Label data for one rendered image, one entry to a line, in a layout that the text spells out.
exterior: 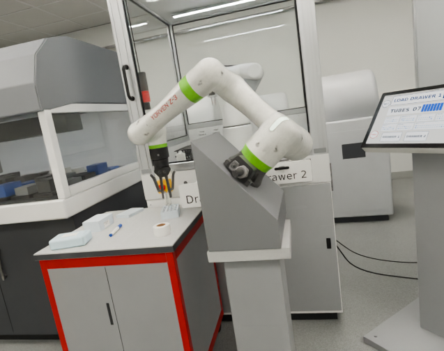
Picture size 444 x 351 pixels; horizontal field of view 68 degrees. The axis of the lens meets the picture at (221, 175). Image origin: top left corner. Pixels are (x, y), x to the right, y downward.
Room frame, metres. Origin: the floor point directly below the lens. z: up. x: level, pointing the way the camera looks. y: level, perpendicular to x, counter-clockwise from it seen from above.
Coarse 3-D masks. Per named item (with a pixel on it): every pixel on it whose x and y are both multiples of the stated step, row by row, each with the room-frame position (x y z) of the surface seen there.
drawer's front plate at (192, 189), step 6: (180, 186) 1.48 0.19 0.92; (186, 186) 1.47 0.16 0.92; (192, 186) 1.46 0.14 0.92; (180, 192) 1.48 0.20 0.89; (186, 192) 1.47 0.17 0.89; (192, 192) 1.46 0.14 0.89; (198, 192) 1.46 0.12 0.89; (186, 198) 1.47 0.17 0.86; (198, 198) 1.46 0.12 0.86; (186, 204) 1.47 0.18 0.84; (192, 204) 1.47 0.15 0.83; (198, 204) 1.46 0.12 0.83
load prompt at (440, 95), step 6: (396, 96) 1.58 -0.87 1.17; (402, 96) 1.55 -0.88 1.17; (408, 96) 1.52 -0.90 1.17; (414, 96) 1.50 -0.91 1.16; (420, 96) 1.47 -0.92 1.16; (426, 96) 1.45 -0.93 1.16; (432, 96) 1.42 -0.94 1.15; (438, 96) 1.40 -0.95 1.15; (396, 102) 1.56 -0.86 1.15; (402, 102) 1.53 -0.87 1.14; (408, 102) 1.50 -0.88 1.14; (414, 102) 1.48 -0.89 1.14
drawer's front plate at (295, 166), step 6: (282, 162) 1.67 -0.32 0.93; (288, 162) 1.66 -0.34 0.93; (294, 162) 1.65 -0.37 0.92; (300, 162) 1.64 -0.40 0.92; (306, 162) 1.64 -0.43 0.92; (294, 168) 1.65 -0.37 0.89; (300, 168) 1.64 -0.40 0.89; (306, 168) 1.64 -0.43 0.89; (270, 174) 1.68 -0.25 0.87; (276, 174) 1.67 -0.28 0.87; (282, 174) 1.66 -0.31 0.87; (300, 174) 1.64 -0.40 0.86; (306, 174) 1.64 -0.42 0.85; (276, 180) 1.67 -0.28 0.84; (282, 180) 1.66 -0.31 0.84; (288, 180) 1.66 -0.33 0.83; (294, 180) 1.65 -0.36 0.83; (300, 180) 1.64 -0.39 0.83; (306, 180) 1.64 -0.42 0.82
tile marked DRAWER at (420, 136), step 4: (408, 132) 1.40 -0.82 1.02; (412, 132) 1.39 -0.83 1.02; (416, 132) 1.38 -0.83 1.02; (420, 132) 1.36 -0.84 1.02; (424, 132) 1.35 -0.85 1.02; (428, 132) 1.33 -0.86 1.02; (404, 136) 1.41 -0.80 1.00; (408, 136) 1.39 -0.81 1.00; (412, 136) 1.38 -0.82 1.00; (416, 136) 1.36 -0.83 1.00; (420, 136) 1.35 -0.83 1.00; (424, 136) 1.33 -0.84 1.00; (404, 140) 1.40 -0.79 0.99; (408, 140) 1.38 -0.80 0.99; (412, 140) 1.37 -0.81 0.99; (416, 140) 1.35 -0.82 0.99; (420, 140) 1.34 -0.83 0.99; (424, 140) 1.32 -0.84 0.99
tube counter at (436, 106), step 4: (416, 104) 1.46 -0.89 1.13; (420, 104) 1.44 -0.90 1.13; (424, 104) 1.43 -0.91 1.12; (428, 104) 1.41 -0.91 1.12; (432, 104) 1.40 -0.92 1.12; (436, 104) 1.38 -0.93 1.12; (440, 104) 1.37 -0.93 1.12; (416, 108) 1.45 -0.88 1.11; (420, 108) 1.43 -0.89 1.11; (424, 108) 1.42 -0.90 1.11; (428, 108) 1.40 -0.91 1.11; (432, 108) 1.39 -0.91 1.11; (436, 108) 1.37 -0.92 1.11; (440, 108) 1.36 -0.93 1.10; (412, 112) 1.45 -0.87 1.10; (416, 112) 1.44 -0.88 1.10; (420, 112) 1.42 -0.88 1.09
